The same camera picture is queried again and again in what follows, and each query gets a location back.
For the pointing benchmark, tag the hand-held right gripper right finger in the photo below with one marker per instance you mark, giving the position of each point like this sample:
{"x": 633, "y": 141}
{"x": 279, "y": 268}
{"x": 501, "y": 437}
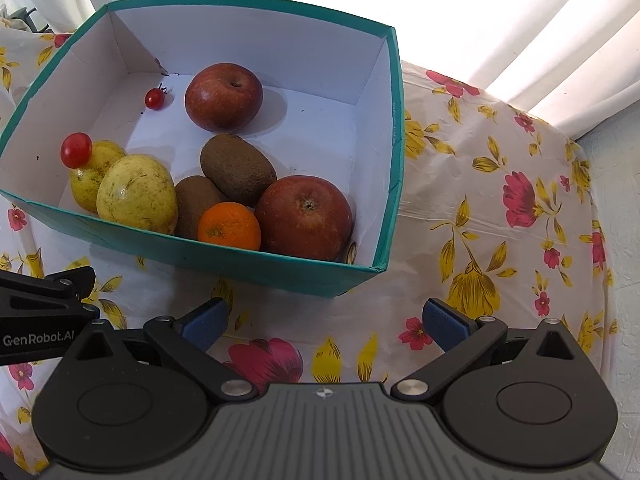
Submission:
{"x": 442, "y": 327}

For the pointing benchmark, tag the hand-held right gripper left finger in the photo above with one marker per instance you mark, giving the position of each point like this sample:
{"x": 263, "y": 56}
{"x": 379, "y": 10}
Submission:
{"x": 205, "y": 327}

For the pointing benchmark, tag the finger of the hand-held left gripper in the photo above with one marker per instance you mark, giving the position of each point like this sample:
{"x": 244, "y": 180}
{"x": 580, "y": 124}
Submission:
{"x": 65, "y": 284}

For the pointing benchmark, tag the teal cardboard box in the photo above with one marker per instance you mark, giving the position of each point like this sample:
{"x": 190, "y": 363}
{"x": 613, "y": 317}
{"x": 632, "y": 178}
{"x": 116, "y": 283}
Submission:
{"x": 210, "y": 262}

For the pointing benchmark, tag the orange mandarin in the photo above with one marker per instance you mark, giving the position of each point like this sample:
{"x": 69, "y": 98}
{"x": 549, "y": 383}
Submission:
{"x": 230, "y": 227}

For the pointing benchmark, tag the brown kiwi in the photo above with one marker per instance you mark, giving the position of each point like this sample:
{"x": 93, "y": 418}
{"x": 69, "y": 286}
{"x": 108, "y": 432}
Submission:
{"x": 237, "y": 167}
{"x": 192, "y": 205}

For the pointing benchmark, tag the red cherry tomato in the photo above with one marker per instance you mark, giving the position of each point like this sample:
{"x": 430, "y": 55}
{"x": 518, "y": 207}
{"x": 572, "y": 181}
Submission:
{"x": 154, "y": 100}
{"x": 76, "y": 150}

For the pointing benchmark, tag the red apple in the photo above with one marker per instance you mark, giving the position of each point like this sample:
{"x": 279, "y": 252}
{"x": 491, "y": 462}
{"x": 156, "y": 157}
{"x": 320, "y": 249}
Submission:
{"x": 305, "y": 217}
{"x": 222, "y": 97}

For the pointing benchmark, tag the floral tablecloth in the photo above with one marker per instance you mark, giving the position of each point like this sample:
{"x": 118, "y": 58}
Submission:
{"x": 475, "y": 185}

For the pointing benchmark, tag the dark grey object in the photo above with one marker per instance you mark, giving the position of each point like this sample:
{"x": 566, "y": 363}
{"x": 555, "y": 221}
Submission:
{"x": 17, "y": 16}

